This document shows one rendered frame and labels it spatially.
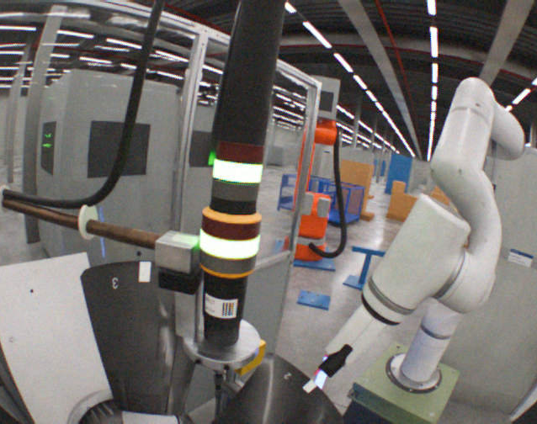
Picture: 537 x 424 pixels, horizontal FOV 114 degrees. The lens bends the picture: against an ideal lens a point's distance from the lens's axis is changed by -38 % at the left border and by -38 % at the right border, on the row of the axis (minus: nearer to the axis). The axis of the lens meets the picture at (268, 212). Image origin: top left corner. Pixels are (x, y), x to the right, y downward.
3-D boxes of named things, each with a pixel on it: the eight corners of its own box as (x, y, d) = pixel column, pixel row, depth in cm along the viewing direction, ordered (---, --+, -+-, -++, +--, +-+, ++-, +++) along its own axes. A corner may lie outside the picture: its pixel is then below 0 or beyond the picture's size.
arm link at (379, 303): (381, 263, 40) (372, 278, 41) (363, 281, 33) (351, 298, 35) (422, 294, 36) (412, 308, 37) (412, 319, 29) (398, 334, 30)
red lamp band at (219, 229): (193, 234, 19) (194, 216, 18) (210, 218, 23) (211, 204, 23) (256, 244, 18) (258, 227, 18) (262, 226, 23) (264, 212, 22)
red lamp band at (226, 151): (209, 158, 18) (211, 140, 18) (221, 156, 21) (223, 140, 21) (259, 165, 18) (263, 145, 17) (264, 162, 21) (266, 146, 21)
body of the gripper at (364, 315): (378, 275, 41) (343, 321, 46) (354, 297, 33) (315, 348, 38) (413, 301, 38) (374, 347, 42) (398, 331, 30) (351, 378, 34)
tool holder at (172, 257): (150, 353, 20) (141, 250, 18) (177, 312, 27) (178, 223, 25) (253, 378, 20) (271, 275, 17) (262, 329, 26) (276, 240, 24)
